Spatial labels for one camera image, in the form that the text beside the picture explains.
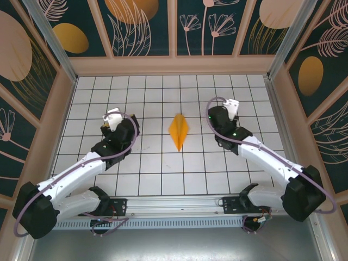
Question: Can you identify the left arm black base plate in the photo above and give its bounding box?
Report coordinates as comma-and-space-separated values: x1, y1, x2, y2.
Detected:
78, 197, 128, 217

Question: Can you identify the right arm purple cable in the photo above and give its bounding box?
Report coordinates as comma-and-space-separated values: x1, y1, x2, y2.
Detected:
206, 96, 337, 234

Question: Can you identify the aluminium corner post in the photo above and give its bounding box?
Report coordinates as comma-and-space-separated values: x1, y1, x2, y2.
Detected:
21, 0, 78, 82
266, 0, 319, 79

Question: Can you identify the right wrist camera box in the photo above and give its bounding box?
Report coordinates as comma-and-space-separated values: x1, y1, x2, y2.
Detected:
222, 98, 240, 121

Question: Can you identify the grey metal sheet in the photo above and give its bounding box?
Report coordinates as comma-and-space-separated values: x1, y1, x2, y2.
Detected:
16, 214, 335, 261

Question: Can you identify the slotted grey cable duct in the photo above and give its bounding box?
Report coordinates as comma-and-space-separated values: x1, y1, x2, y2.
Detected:
36, 216, 245, 229

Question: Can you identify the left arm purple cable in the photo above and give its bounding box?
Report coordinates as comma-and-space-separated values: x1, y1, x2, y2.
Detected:
14, 111, 141, 238

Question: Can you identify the aluminium side rail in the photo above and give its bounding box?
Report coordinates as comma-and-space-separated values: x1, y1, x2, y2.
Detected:
265, 77, 309, 192

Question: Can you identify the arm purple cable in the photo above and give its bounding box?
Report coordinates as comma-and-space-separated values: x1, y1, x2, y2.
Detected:
206, 96, 337, 234
14, 111, 141, 238

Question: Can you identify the aluminium mounting rail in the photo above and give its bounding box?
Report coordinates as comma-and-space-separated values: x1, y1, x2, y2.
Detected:
26, 192, 324, 218

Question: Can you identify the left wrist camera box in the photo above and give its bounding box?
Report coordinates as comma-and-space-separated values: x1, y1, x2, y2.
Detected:
102, 108, 123, 132

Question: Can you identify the orange square paper sheet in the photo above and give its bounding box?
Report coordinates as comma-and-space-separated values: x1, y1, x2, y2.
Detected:
169, 113, 190, 153

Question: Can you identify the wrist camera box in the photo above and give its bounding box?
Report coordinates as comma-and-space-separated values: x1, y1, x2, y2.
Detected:
222, 98, 240, 121
102, 108, 123, 132

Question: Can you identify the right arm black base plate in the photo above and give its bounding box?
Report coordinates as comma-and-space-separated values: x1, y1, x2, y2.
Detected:
222, 196, 272, 215

